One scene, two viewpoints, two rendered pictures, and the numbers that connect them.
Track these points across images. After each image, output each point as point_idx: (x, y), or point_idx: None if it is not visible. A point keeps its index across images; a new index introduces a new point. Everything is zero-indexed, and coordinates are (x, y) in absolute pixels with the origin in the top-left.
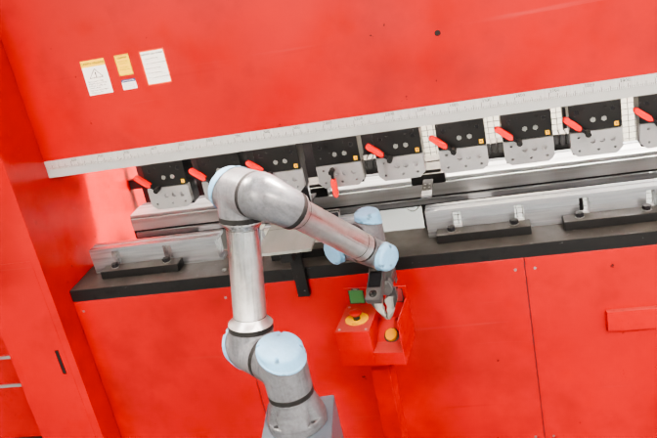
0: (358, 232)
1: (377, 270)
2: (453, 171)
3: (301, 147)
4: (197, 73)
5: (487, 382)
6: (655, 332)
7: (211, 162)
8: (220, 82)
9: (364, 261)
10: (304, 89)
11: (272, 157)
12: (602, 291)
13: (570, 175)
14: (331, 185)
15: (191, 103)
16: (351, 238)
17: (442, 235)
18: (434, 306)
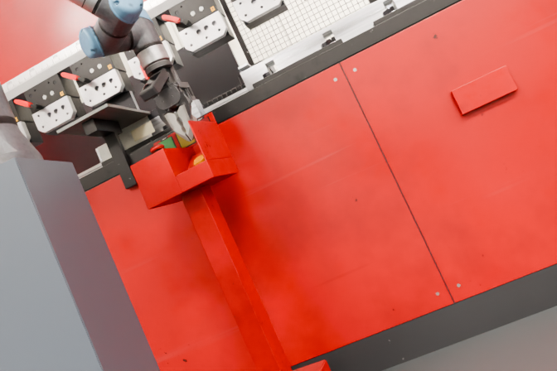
0: None
1: (157, 73)
2: (251, 17)
3: (118, 57)
4: (12, 11)
5: (354, 234)
6: (519, 101)
7: (37, 91)
8: (31, 12)
9: (98, 7)
10: None
11: (87, 66)
12: (438, 71)
13: None
14: (140, 67)
15: (11, 40)
16: None
17: (258, 81)
18: (266, 154)
